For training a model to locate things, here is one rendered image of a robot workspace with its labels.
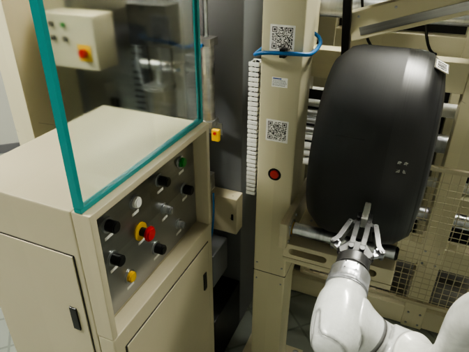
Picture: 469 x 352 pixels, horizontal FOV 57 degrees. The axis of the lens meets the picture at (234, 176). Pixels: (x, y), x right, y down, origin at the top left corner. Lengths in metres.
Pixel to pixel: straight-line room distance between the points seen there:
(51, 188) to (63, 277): 0.21
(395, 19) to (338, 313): 1.07
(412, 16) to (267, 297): 1.16
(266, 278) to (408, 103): 0.91
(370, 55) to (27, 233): 0.99
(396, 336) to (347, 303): 0.12
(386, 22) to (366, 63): 0.42
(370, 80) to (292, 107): 0.27
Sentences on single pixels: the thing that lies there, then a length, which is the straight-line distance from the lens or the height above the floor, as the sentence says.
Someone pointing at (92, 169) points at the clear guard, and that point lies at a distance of 0.94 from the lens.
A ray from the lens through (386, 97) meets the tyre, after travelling 1.17.
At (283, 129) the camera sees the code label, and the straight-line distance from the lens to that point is 1.39.
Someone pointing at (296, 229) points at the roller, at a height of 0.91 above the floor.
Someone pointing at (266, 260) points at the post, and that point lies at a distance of 1.69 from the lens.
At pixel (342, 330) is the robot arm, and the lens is 0.88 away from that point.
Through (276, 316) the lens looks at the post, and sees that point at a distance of 1.87.
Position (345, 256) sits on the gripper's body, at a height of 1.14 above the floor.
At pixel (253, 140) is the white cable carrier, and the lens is 1.45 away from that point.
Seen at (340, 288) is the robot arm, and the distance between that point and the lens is 0.93.
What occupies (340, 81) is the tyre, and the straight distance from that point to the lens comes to 1.21.
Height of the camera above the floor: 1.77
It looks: 29 degrees down
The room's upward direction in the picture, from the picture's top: straight up
